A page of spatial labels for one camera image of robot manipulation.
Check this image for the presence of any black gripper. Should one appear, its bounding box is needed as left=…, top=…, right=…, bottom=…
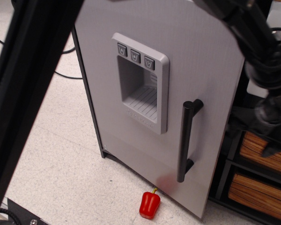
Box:
left=229, top=98, right=281, bottom=158

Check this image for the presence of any black fridge door handle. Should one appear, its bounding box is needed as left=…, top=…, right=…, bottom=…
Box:
left=176, top=99, right=204, bottom=183

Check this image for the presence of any grey toy fridge door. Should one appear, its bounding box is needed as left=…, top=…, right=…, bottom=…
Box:
left=74, top=0, right=246, bottom=220

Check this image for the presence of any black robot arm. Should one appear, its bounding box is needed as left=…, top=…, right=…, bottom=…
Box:
left=0, top=0, right=281, bottom=204

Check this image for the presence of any dark grey fridge cabinet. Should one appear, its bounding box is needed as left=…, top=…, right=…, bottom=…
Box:
left=70, top=0, right=281, bottom=225

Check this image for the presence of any upper wooden drawer front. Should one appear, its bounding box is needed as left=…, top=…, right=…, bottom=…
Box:
left=240, top=132, right=281, bottom=173

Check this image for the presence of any wooden drawer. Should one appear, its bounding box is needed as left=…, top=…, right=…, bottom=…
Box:
left=240, top=132, right=281, bottom=173
left=228, top=173, right=281, bottom=220

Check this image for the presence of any lower wooden drawer front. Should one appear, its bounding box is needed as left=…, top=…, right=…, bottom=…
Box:
left=228, top=173, right=281, bottom=220

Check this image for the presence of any red bell pepper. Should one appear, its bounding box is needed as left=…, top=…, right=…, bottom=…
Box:
left=139, top=188, right=161, bottom=220

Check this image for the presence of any white counter block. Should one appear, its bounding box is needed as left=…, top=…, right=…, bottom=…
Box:
left=247, top=0, right=281, bottom=98

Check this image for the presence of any grey ice dispenser panel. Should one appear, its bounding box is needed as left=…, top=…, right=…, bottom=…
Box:
left=112, top=32, right=170, bottom=135

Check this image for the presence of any upper black floor cable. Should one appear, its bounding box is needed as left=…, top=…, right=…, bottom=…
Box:
left=0, top=35, right=76, bottom=54

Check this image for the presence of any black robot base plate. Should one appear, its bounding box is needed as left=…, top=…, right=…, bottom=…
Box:
left=2, top=197, right=50, bottom=225

